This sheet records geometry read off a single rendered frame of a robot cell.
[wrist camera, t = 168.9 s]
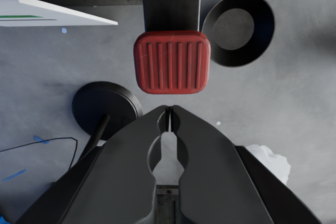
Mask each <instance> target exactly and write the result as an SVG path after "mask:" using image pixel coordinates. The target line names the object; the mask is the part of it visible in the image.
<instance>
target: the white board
mask: <svg viewBox="0 0 336 224"><path fill-rule="evenodd" d="M99 25H118V22H116V21H112V20H108V19H105V18H101V17H98V16H94V15H90V14H87V13H83V12H80V11H76V10H72V9H69V8H65V7H61V6H58V5H54V4H51V3H47V2H43V1H40V0H0V26H4V27H25V26H99Z"/></svg>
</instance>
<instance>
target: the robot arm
mask: <svg viewBox="0 0 336 224"><path fill-rule="evenodd" d="M169 123H170V126H171V132H173V133H174V134H175V136H176V137H177V160H178V161H179V162H180V164H181V165H182V167H183V168H184V172H183V174H182V175H181V176H180V178H179V181H178V215H179V224H323V223H322V222H321V221H320V220H319V219H318V217H317V216H316V215H315V214H314V213H313V212H312V211H311V210H310V209H309V208H308V207H307V205H306V204H305V203H304V202H303V201H302V200H301V199H300V198H299V197H297V196H296V195H295V194H294V193H293V192H292V191H291V190H290V189H289V188H288V187H287V186H286V185H285V184H284V183H283V182H282V181H281V180H279V179H278V178H277V177H276V176H275V175H274V174H273V173H272V172H271V171H270V170H269V169H268V168H267V167H266V166H265V165H263V164H262V163H261V162H260V161H259V160H258V159H257V158H256V157H255V156H254V155H253V154H252V153H251V152H250V151H249V150H247V149H246V148H245V147H244V146H243V145H236V144H235V143H234V142H233V141H232V140H231V139H229V138H228V137H227V136H226V135H225V134H224V133H223V132H222V131H220V130H219V129H218V128H216V127H215V126H213V125H211V124H210V123H208V122H206V121H205V120H203V119H201V118H200V117H198V116H196V115H194V114H193V113H191V112H189V111H188V110H186V109H184V108H183V107H181V106H179V105H173V106H167V105H161V106H158V107H157V108H155V109H153V110H151V111H150V112H148V113H146V114H145V115H143V116H141V117H140V118H138V119H136V120H134V121H133V122H131V123H129V124H128V125H126V126H125V127H123V128H122V129H121V130H119V131H118V132H117V133H115V134H114V135H113V136H112V137H111V138H110V139H109V140H107V141H106V142H105V143H104V144H103V145H102V146H94V147H93V148H92V149H91V150H90V151H89V152H88V153H87V154H86V155H85V156H83V157H82V158H81V159H80V160H79V161H78V162H77V163H76V164H75V165H74V166H73V167H71V168H70V169H69V170H68V171H67V172H66V173H65V174H64V175H63V176H62V177H61V178H59V179H58V180H57V181H56V182H55V183H54V184H53V185H52V186H51V187H50V188H49V189H47V190H46V191H45V192H44V193H43V194H42V195H41V196H40V197H39V198H38V199H37V200H36V201H35V202H34V203H33V204H32V205H31V206H30V207H29V208H28V209H27V210H26V211H25V212H24V213H23V214H22V215H21V216H20V218H19V219H18V220H17V221H16V222H15V223H14V224H157V217H158V198H157V185H156V178H155V177H154V175H153V171H154V169H155V167H156V165H157V164H158V163H159V162H160V160H161V159H162V149H161V139H162V137H163V136H164V135H165V134H166V132H167V133H168V132H169Z"/></svg>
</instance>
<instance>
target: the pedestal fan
mask: <svg viewBox="0 0 336 224"><path fill-rule="evenodd" d="M71 108H72V114H73V116H74V119H75V120H76V122H77V124H78V125H79V126H80V127H81V128H82V129H83V130H84V131H85V132H86V133H87V134H89V135H90V136H91V137H90V139H89V140H88V142H87V144H86V146H85V148H84V150H83V151H82V153H81V155H80V157H79V159H78V160H77V162H78V161H79V160H80V159H81V158H82V157H83V156H85V155H86V154H87V153H88V152H89V151H90V150H91V149H92V148H93V147H94V146H97V144H98V142H99V140H103V141H107V140H109V139H110V138H111V137H112V136H113V135H114V134H115V133H117V132H118V131H119V130H121V129H122V128H124V127H125V126H127V125H128V124H130V123H131V122H133V121H135V120H136V119H138V118H140V117H142V116H143V110H142V107H141V104H140V102H139V101H138V99H137V98H136V97H135V95H133V94H132V93H131V92H130V91H129V90H128V89H126V88H125V87H123V86H121V85H119V84H116V83H113V82H108V81H97V82H92V83H89V84H86V85H85V86H83V87H81V88H80V89H79V90H78V91H77V92H76V94H75V95H74V97H73V100H72V107H71ZM56 139H73V140H75V141H76V147H75V151H74V155H73V158H72V161H71V164H70V166H69V169H70V168H71V166H72V163H73V161H74V158H75V155H76V151H77V147H78V141H77V140H76V139H74V138H73V137H61V138H53V139H48V140H43V141H38V142H33V143H29V144H25V145H21V146H17V147H13V148H9V149H5V150H2V151H0V152H3V151H7V150H11V149H15V148H19V147H23V146H27V145H31V144H36V143H41V142H46V141H51V140H56ZM69 169H68V170H69Z"/></svg>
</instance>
